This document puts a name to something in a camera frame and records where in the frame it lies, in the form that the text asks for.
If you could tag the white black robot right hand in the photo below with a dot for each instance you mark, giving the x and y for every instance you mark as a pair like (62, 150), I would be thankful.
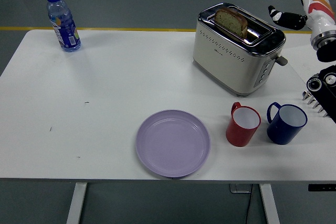
(319, 11)

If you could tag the slice of bread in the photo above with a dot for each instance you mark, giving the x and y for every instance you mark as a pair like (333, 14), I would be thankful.
(231, 23)

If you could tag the purple plate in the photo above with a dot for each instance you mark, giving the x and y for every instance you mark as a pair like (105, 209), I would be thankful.
(172, 144)

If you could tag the grey toaster lever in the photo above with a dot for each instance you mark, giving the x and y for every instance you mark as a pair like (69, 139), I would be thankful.
(281, 60)

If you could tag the metal toast rack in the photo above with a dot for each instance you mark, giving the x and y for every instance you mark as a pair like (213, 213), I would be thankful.
(313, 102)

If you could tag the cream and chrome toaster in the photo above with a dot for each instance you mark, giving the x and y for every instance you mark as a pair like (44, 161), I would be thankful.
(225, 61)

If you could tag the blue mug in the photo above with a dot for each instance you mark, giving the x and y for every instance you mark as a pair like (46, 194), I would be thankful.
(282, 130)

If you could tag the red mug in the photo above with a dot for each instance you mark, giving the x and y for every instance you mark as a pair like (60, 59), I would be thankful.
(240, 133)

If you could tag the white table leg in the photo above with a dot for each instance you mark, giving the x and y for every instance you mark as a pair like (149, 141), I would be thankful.
(76, 203)
(269, 203)

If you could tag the blue capped water bottle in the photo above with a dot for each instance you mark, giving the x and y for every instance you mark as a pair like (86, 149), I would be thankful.
(64, 27)

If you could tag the clear bracket under table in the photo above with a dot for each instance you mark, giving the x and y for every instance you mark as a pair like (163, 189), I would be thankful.
(239, 188)

